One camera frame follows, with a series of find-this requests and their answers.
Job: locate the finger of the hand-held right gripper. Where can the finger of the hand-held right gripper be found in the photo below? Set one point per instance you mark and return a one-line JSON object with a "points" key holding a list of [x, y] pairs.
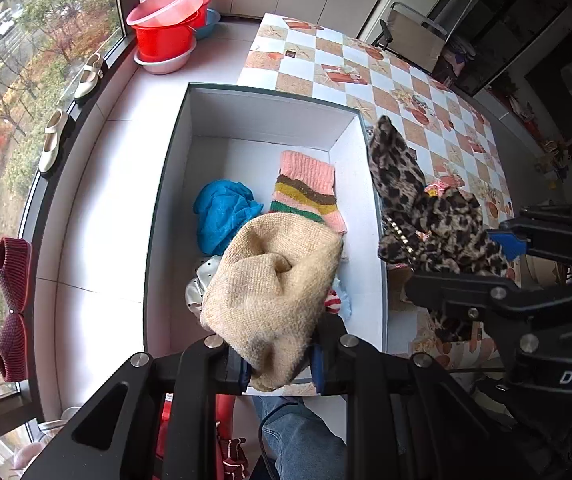
{"points": [[466, 295], [510, 242]]}

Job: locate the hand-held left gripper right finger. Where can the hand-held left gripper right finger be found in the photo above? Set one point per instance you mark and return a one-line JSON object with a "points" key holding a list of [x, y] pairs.
{"points": [[317, 367]]}

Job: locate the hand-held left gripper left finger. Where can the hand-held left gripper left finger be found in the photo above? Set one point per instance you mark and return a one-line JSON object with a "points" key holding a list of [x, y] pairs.
{"points": [[243, 377]]}

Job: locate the beige knit hat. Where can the beige knit hat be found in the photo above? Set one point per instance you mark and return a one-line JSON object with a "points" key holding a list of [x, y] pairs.
{"points": [[271, 285]]}

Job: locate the leopard print scarf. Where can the leopard print scarf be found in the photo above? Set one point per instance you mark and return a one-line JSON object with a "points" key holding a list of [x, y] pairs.
{"points": [[416, 195]]}

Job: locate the striped pink knit sock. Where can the striped pink knit sock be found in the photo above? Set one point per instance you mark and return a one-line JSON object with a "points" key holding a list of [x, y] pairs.
{"points": [[306, 185]]}

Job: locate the white cardboard box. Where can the white cardboard box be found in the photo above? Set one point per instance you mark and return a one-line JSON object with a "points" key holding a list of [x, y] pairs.
{"points": [[266, 125]]}

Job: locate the red white striped cloth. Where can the red white striped cloth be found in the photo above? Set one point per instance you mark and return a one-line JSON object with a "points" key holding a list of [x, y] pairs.
{"points": [[333, 304]]}

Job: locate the person's jeans leg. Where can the person's jeans leg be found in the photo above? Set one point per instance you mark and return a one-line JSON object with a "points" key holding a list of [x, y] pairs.
{"points": [[301, 440]]}

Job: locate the pink patterned cloth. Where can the pink patterned cloth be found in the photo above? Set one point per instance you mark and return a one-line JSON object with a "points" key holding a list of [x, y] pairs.
{"points": [[436, 187]]}

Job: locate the polka dot white cloth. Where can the polka dot white cloth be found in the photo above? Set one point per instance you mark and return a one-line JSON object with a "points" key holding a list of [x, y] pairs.
{"points": [[198, 280]]}

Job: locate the blue knit cloth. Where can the blue knit cloth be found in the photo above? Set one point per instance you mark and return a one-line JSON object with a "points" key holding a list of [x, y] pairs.
{"points": [[223, 210]]}

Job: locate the checkered tablecloth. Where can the checkered tablecloth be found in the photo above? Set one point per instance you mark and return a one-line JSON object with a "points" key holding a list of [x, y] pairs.
{"points": [[366, 70]]}

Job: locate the grey metal chair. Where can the grey metal chair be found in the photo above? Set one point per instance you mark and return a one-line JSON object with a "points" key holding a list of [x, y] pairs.
{"points": [[411, 35]]}

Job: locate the maroon knit slipper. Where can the maroon knit slipper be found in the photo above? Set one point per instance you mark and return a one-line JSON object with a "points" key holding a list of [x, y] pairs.
{"points": [[12, 347], [13, 275]]}

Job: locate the white plastic basin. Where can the white plastic basin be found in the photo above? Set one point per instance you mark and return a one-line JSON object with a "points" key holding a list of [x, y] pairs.
{"points": [[166, 66]]}

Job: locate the red plastic bucket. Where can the red plastic bucket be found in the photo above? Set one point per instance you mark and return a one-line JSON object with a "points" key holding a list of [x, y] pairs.
{"points": [[166, 40]]}

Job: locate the blue plastic basin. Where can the blue plastic basin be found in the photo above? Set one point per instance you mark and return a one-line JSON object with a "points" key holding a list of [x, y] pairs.
{"points": [[208, 25]]}

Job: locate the pink plastic basin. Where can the pink plastic basin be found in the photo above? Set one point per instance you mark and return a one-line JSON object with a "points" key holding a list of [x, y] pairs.
{"points": [[166, 5]]}

